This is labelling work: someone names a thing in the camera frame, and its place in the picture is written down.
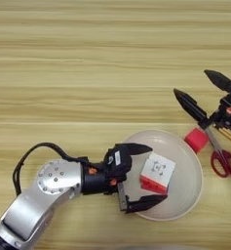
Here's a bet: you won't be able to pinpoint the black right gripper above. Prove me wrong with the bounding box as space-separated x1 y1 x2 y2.
173 68 231 131

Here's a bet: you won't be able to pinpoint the red-handled scissors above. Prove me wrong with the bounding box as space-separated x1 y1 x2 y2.
204 126 231 179

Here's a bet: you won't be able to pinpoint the small red cube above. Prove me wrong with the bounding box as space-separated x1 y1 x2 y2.
184 127 210 154

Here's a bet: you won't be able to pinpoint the multicolour puzzle cube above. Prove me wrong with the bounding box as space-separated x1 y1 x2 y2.
139 150 177 195

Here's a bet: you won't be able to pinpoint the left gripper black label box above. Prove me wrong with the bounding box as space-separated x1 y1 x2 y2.
102 145 134 184

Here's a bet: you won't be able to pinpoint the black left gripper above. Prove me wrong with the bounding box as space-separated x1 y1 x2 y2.
81 142 169 215

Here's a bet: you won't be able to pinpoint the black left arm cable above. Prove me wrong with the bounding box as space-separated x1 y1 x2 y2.
12 142 89 196

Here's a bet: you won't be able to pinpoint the round white plate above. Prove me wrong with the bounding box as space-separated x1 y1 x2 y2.
121 129 204 222

